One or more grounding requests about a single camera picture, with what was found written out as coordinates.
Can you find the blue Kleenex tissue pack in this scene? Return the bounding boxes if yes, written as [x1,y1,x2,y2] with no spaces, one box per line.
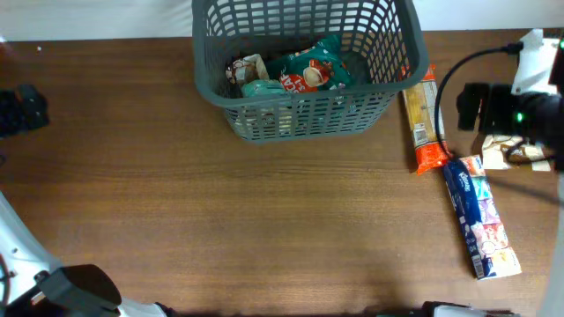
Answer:
[442,156,522,280]

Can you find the grey plastic basket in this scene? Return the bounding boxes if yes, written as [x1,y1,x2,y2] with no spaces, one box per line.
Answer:
[192,0,429,143]

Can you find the green red coffee packet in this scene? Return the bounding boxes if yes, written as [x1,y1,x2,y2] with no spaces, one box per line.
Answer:
[265,35,355,93]

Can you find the light teal snack packet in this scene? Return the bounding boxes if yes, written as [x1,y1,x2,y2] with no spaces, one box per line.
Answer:
[241,79,286,98]

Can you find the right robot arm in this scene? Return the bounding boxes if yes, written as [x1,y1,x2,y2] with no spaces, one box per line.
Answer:
[435,40,563,173]

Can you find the beige white snack bag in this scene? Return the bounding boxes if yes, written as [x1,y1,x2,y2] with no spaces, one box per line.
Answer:
[481,135,553,172]

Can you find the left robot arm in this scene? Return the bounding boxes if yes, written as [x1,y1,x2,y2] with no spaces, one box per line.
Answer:
[1,196,175,316]

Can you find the yellow orange pasta packet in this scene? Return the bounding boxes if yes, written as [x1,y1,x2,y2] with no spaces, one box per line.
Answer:
[402,64,448,175]

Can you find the beige brown snack bag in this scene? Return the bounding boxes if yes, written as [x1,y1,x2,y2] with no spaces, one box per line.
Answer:
[225,54,270,86]

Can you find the right black cable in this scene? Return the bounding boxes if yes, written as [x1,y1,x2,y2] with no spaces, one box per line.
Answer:
[434,41,556,166]

